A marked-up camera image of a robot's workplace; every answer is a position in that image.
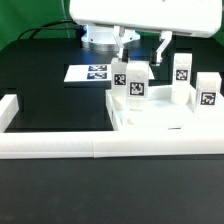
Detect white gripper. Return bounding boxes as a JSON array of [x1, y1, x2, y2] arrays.
[[69, 0, 222, 66]]

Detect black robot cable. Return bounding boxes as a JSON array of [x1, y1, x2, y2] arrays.
[[17, 19, 81, 41]]

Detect white square table top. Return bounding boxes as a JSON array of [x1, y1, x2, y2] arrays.
[[106, 85, 224, 132]]

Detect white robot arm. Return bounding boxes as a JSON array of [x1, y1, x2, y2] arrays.
[[69, 0, 222, 64]]

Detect white U-shaped obstacle fence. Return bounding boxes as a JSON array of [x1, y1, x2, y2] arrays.
[[0, 94, 224, 159]]

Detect white sheet with AprilTags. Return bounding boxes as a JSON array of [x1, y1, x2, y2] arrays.
[[63, 63, 155, 83]]

